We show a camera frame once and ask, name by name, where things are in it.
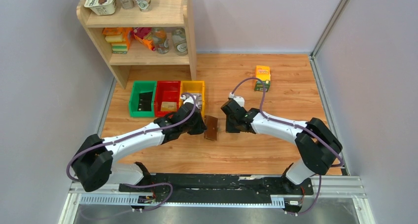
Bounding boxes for brown leather card holder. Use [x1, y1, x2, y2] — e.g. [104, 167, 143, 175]
[204, 115, 218, 141]

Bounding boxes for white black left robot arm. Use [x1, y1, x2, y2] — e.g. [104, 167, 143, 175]
[68, 102, 207, 192]

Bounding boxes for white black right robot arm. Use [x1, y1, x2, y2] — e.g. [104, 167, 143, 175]
[221, 99, 343, 194]

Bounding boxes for tan card in red bin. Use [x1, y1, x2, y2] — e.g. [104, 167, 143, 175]
[160, 101, 177, 112]

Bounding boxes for black cards in green bin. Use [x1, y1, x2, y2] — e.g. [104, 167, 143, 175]
[137, 91, 153, 112]

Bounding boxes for red plastic bin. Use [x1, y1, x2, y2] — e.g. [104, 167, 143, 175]
[154, 81, 180, 117]

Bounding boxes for yellow plastic bin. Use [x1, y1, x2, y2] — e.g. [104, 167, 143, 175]
[180, 80, 206, 118]

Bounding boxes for orange green carton box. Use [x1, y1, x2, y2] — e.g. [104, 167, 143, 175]
[254, 65, 271, 92]

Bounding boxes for green plastic bin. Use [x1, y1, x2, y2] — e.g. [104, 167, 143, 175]
[128, 81, 157, 117]

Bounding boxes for right glass jar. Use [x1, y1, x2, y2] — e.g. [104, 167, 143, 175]
[172, 27, 188, 56]

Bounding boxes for glass jar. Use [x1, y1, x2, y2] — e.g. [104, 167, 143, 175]
[172, 27, 188, 56]
[151, 27, 169, 54]

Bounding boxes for left glass jar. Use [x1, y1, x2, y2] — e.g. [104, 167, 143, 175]
[151, 27, 169, 54]

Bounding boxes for orange pink snack bag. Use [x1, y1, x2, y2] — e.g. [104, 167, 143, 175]
[133, 27, 155, 51]

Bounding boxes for stack of sponges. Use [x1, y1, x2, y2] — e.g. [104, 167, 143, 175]
[102, 27, 133, 54]

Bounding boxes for wooden shelf unit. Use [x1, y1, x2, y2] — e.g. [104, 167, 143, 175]
[76, 0, 197, 88]

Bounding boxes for yoghurt tub with chocolate label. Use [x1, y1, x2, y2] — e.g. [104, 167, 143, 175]
[84, 0, 116, 16]

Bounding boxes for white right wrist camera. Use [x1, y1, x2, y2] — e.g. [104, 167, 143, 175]
[228, 92, 245, 107]

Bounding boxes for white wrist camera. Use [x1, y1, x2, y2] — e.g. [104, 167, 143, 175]
[180, 93, 203, 110]
[228, 92, 245, 107]

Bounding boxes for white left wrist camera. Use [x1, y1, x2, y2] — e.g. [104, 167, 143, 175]
[180, 93, 203, 110]

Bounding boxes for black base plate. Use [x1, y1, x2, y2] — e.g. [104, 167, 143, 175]
[118, 173, 314, 204]

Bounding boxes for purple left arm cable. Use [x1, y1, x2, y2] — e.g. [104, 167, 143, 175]
[67, 92, 199, 213]

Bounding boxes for aluminium frame rail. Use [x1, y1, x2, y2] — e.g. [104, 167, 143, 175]
[59, 176, 374, 224]

